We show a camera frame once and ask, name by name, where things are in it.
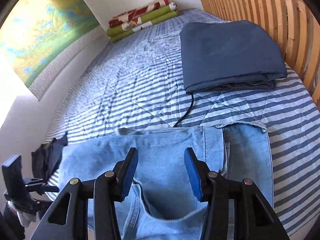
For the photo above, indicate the green yellow wall map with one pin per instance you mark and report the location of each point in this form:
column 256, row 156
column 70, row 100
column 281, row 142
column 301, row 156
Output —
column 36, row 31

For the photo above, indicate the black garment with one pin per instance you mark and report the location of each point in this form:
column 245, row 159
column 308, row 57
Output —
column 47, row 158

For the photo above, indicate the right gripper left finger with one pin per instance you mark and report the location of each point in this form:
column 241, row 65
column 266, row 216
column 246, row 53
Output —
column 67, row 217

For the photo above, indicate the white gloved left hand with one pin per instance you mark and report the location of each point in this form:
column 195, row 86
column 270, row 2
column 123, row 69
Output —
column 25, row 218

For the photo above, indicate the light blue denim jeans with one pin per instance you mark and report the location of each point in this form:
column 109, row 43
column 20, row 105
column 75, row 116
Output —
column 161, row 204

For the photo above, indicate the green red floral folded blanket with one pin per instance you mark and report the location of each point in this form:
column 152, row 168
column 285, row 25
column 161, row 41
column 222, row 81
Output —
column 132, row 21

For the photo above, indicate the wooden slatted headboard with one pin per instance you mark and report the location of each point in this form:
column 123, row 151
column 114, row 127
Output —
column 290, row 23

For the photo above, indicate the blue white striped bedspread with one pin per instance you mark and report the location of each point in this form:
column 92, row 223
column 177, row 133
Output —
column 138, row 83

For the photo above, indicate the folded dark blue cloth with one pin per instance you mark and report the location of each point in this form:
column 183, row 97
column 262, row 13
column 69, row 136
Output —
column 229, row 56

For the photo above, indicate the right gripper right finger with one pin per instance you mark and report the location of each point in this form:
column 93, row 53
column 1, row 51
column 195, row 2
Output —
column 254, row 218

